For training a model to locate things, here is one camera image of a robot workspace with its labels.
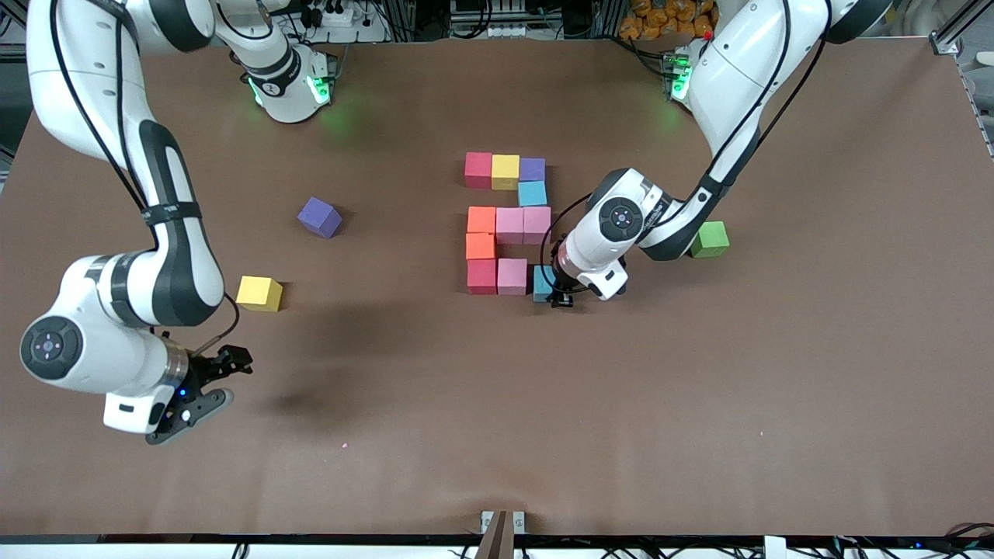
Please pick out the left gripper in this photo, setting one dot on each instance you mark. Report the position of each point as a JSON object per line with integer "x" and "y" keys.
{"x": 560, "y": 289}

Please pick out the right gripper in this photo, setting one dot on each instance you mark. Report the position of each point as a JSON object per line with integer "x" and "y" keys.
{"x": 208, "y": 369}

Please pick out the blue foam cube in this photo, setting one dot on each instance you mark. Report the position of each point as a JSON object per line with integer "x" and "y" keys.
{"x": 533, "y": 194}
{"x": 542, "y": 283}

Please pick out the pink foam cube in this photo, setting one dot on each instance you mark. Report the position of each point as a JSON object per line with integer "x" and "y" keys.
{"x": 512, "y": 276}
{"x": 509, "y": 225}
{"x": 537, "y": 225}

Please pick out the red foam cube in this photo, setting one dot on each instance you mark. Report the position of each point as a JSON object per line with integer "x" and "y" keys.
{"x": 482, "y": 277}
{"x": 478, "y": 171}

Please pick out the orange foam cube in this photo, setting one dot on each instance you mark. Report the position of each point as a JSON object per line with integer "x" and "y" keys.
{"x": 481, "y": 246}
{"x": 481, "y": 220}

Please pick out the purple foam cube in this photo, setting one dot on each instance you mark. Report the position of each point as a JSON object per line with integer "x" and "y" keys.
{"x": 533, "y": 168}
{"x": 319, "y": 217}

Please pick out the yellow foam cube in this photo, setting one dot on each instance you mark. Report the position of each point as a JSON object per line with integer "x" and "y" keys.
{"x": 505, "y": 171}
{"x": 259, "y": 293}

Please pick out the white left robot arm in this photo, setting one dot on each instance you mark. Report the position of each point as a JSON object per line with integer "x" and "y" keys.
{"x": 738, "y": 62}

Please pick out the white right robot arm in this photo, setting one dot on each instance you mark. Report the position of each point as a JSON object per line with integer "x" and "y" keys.
{"x": 78, "y": 78}

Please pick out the brown paper table cover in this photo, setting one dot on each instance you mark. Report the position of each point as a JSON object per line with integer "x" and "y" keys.
{"x": 497, "y": 435}

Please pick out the green foam cube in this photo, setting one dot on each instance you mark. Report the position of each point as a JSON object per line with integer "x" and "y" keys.
{"x": 710, "y": 240}

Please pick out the grey electronics unit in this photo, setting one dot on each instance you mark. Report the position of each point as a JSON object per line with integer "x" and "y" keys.
{"x": 497, "y": 31}

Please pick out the orange snack bag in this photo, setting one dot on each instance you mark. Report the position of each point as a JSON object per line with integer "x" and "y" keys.
{"x": 660, "y": 19}

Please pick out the white power strip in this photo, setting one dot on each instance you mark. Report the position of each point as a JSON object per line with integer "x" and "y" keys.
{"x": 342, "y": 17}

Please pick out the metal clamp bracket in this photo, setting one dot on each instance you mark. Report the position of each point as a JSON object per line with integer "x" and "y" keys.
{"x": 501, "y": 536}

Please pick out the aluminium frame profile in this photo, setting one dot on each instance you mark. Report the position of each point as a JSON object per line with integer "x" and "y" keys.
{"x": 959, "y": 27}

